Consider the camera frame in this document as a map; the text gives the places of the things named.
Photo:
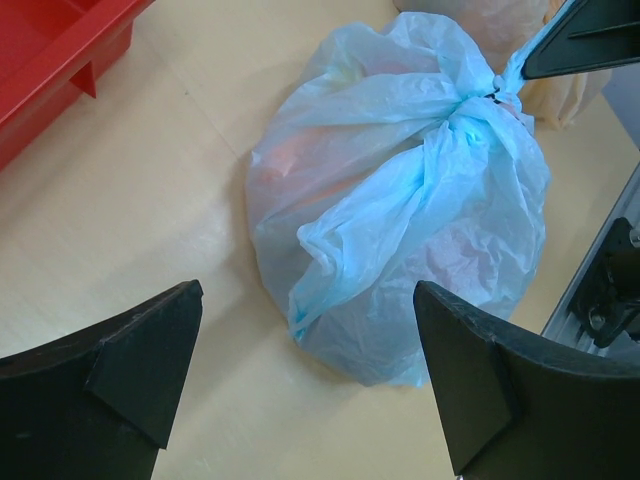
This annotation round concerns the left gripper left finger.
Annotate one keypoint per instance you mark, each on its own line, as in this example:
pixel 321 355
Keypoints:
pixel 100 403

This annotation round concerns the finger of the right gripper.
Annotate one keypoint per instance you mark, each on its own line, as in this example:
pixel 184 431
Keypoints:
pixel 585 36

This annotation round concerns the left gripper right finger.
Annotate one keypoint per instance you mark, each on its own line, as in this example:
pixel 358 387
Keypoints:
pixel 515 405

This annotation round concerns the light blue plastic bag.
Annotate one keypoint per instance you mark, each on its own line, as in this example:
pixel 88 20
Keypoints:
pixel 401 156

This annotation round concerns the red plastic tray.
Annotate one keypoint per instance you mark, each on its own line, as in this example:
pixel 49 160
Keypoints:
pixel 52 52

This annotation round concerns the aluminium front rail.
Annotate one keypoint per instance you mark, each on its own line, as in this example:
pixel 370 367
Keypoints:
pixel 563 327

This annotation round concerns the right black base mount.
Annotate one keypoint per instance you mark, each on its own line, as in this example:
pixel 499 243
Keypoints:
pixel 606 301

